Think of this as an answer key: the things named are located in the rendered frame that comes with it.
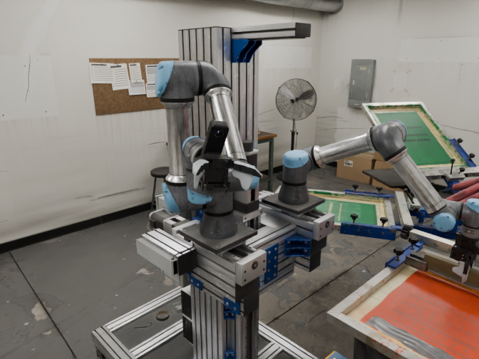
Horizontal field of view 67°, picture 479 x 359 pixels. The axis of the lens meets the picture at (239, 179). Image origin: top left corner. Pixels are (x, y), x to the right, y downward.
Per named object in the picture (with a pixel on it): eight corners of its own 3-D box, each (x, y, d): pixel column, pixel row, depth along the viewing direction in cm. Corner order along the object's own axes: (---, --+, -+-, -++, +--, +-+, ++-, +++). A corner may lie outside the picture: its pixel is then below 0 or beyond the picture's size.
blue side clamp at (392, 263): (393, 278, 169) (395, 266, 167) (383, 274, 173) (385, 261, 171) (420, 256, 189) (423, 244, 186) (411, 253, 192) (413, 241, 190)
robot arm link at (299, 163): (277, 180, 175) (278, 153, 170) (289, 173, 185) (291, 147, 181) (301, 185, 168) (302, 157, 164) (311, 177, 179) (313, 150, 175)
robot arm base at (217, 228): (192, 230, 146) (190, 207, 143) (219, 219, 156) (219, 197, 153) (217, 243, 136) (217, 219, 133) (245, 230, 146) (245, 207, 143)
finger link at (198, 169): (194, 196, 77) (209, 185, 86) (197, 169, 76) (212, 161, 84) (181, 192, 78) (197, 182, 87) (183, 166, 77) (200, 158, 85)
